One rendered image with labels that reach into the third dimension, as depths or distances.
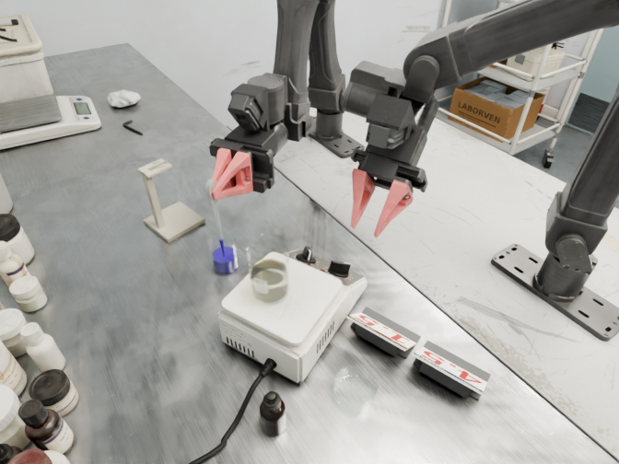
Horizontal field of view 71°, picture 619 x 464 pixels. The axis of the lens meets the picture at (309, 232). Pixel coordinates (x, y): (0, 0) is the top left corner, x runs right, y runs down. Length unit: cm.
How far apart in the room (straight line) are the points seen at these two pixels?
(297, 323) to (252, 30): 167
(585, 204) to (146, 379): 61
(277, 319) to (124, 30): 149
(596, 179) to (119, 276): 70
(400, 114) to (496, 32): 14
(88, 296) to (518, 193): 82
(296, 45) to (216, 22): 122
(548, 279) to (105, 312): 67
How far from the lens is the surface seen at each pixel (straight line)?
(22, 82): 146
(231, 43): 203
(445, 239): 82
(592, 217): 68
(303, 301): 56
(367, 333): 62
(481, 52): 59
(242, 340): 58
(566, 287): 75
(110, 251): 82
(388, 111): 54
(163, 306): 70
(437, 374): 60
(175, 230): 81
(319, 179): 93
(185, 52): 196
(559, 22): 58
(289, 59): 79
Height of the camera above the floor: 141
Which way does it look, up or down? 40 degrees down
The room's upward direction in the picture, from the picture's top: 1 degrees clockwise
